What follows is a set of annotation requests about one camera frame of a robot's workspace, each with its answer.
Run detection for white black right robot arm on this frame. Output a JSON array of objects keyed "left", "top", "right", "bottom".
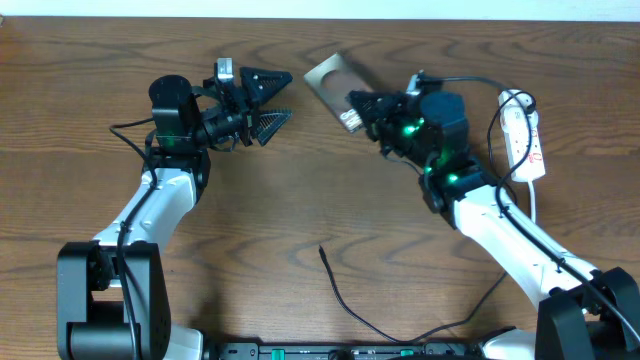
[{"left": 347, "top": 91, "right": 639, "bottom": 359}]

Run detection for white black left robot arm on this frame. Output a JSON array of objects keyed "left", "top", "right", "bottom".
[{"left": 56, "top": 58, "right": 293, "bottom": 359}]

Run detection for white power strip cord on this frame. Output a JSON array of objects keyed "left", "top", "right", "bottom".
[{"left": 527, "top": 180, "right": 538, "bottom": 224}]

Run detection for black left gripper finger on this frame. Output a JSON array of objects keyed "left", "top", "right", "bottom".
[
  {"left": 254, "top": 109, "right": 292, "bottom": 146},
  {"left": 240, "top": 67, "right": 293, "bottom": 98}
]

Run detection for black USB charger cable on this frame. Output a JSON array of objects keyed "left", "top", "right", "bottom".
[{"left": 318, "top": 89, "right": 537, "bottom": 346}]

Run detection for white power strip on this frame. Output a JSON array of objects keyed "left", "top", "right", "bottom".
[{"left": 498, "top": 89, "right": 546, "bottom": 183}]

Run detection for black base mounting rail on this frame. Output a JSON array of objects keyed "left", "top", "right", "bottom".
[{"left": 201, "top": 342, "right": 484, "bottom": 360}]

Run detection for grey Galaxy smartphone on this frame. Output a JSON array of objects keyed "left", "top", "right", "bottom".
[{"left": 304, "top": 53, "right": 373, "bottom": 133}]

